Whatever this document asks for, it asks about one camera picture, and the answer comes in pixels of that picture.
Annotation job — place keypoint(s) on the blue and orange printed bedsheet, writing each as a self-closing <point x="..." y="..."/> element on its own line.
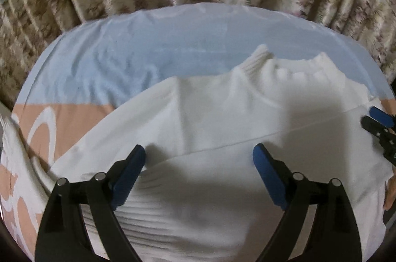
<point x="102" y="64"/>

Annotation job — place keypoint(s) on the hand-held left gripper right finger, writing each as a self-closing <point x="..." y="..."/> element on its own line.
<point x="267" y="170"/>

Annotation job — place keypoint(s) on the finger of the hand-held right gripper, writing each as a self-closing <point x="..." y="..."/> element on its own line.
<point x="372" y="125"/>
<point x="381" y="116"/>

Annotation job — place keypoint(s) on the white knit sweater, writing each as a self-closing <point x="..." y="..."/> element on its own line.
<point x="222" y="132"/>

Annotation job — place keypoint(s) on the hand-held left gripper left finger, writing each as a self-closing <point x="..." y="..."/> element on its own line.
<point x="131" y="167"/>

